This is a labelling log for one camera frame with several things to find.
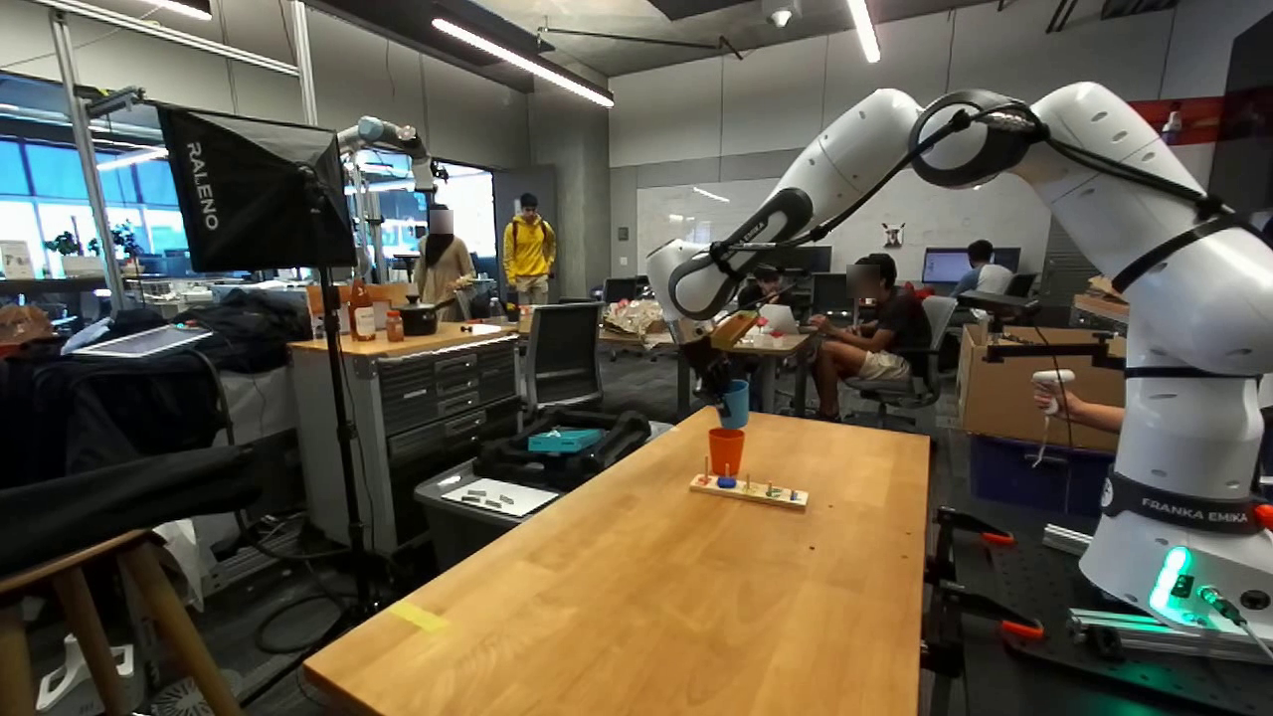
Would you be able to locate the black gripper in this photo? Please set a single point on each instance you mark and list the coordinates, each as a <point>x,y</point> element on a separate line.
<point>706,351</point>

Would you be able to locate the blue plastic cup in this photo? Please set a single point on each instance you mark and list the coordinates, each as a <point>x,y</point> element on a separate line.
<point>735,403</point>

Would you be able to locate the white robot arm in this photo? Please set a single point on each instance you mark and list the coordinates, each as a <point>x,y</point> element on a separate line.
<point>1183,529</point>

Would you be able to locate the orange plastic cup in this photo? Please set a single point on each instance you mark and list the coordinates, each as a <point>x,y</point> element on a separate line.
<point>727,453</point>

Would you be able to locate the white flat strip board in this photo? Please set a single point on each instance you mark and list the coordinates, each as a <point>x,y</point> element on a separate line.
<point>748,492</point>

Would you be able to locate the black office chair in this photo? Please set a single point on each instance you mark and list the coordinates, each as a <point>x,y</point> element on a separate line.
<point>568,355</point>

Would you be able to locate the black bag with teal item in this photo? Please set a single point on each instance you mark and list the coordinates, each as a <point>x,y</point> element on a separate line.
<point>564,447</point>

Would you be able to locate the seated person dark shirt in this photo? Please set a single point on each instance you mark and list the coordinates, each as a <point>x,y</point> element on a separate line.
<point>878,347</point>

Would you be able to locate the person in yellow jacket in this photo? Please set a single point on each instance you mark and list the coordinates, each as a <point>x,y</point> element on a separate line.
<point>528,252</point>

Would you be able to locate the cardboard box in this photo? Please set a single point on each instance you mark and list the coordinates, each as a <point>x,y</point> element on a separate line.
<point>1000,399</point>

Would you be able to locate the person in beige coat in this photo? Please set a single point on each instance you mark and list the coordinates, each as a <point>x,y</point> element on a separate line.
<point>444,270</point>

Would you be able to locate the background person white shirt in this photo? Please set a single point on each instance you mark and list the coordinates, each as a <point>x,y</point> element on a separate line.
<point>987,277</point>

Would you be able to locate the grey plastic case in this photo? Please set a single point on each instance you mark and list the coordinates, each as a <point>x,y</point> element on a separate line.
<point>472,512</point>

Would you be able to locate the grey drawer cabinet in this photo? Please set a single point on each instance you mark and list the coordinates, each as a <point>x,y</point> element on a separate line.
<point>389,414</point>

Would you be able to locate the blue storage bin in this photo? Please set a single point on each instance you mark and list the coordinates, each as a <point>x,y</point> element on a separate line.
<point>1034,479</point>

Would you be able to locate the yellow tape piece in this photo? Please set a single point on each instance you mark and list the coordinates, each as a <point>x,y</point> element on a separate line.
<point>420,617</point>

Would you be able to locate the black softbox light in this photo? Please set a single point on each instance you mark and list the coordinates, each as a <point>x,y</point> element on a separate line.
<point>255,194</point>

